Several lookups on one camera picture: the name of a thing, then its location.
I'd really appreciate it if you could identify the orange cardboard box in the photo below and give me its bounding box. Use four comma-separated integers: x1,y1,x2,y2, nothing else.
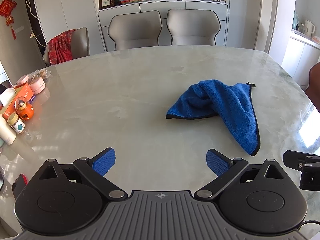
0,83,35,121

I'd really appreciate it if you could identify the tall white cabinet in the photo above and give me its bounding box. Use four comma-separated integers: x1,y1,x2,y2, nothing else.
30,0,106,53

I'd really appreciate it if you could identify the white bottle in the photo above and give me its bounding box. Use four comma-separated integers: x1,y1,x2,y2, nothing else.
0,116,17,146

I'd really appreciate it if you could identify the clear snack bag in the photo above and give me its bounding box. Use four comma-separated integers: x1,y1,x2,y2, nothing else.
27,68,52,82

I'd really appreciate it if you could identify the black cable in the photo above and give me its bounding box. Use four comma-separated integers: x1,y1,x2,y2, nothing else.
299,219,320,228

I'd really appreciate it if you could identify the white branch decoration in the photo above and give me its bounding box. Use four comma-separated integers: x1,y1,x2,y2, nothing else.
26,0,48,48

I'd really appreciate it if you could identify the white kettle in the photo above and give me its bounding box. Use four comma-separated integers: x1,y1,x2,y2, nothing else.
298,19,316,38

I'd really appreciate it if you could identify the beige chair with draped cloth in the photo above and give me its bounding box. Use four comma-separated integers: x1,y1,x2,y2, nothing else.
43,27,90,67

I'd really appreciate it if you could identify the orange snow globe toy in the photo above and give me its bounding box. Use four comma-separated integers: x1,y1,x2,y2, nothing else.
14,97,34,121

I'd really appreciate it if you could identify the blue grey microfiber towel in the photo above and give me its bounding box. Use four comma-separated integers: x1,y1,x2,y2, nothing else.
166,80,261,157

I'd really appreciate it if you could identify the red knot wall ornament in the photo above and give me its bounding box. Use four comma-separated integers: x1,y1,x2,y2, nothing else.
0,0,18,40

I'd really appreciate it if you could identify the small jar with beige lid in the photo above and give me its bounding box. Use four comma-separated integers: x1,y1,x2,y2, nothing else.
7,112,26,134

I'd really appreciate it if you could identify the white side counter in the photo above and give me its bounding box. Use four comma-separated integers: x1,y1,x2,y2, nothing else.
281,29,320,86

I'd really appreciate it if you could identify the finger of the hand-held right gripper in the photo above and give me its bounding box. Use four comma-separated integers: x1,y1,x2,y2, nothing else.
283,150,320,191

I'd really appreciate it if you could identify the brown chair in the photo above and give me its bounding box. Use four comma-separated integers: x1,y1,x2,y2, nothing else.
305,62,320,106

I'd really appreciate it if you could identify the red phone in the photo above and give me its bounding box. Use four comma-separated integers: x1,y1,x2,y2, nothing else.
11,173,29,201

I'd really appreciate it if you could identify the flower picture frame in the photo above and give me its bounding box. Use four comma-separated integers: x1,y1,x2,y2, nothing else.
98,0,114,11

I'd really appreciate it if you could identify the pink round box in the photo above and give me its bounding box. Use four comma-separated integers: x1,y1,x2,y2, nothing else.
28,77,46,95
16,75,32,87

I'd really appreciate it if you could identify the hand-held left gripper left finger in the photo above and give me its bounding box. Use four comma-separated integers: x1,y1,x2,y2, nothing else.
39,148,128,201

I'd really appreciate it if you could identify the beige dining chair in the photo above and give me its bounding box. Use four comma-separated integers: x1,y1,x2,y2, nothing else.
108,10,163,51
167,9,221,47

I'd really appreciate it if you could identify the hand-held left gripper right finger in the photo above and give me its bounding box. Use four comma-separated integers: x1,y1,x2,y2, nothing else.
194,149,286,201

